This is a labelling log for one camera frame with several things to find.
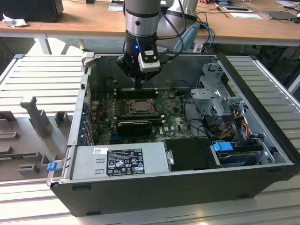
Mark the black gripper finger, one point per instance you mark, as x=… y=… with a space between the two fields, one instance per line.
x=124 y=64
x=151 y=75

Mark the silver CPU plate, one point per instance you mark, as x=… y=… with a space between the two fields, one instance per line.
x=142 y=105

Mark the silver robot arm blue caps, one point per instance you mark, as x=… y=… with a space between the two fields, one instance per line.
x=140 y=21

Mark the black RAM slot row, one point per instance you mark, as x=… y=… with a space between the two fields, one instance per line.
x=150 y=116
x=145 y=93

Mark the CPU socket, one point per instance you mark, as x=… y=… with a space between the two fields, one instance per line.
x=129 y=112

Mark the coin cell battery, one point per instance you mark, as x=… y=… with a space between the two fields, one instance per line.
x=171 y=95

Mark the pale paper sheet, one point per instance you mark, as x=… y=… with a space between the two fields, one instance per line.
x=116 y=8

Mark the wooden desk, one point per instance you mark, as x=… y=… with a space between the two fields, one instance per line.
x=93 y=21

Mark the green motherboard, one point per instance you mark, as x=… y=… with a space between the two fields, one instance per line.
x=173 y=117

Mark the black graphics card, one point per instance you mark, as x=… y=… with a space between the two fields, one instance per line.
x=133 y=128

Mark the metal drive cage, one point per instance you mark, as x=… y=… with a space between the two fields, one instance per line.
x=204 y=96

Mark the black plastic shroud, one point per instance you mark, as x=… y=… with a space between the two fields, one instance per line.
x=189 y=154

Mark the blue disk carrier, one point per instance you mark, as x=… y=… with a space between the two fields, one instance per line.
x=222 y=147

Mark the silver power supply unit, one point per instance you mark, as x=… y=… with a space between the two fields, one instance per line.
x=86 y=164

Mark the black box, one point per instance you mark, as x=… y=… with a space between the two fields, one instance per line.
x=30 y=10

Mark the white tablet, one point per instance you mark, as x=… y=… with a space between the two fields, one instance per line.
x=235 y=9

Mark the white paper sheet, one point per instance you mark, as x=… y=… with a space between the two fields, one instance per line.
x=246 y=15

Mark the crumpled white paper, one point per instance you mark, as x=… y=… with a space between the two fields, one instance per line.
x=15 y=22

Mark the grey parts rack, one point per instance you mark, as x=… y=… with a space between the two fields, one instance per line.
x=25 y=131

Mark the black PC case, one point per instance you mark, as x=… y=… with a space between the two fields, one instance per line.
x=164 y=194

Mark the hard disk drive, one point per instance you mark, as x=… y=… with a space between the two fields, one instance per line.
x=236 y=160

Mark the blue case latch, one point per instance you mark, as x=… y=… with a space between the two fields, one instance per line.
x=53 y=167

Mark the dark notebook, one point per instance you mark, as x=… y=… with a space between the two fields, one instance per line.
x=279 y=15

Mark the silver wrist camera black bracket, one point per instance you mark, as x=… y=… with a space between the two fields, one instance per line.
x=150 y=65

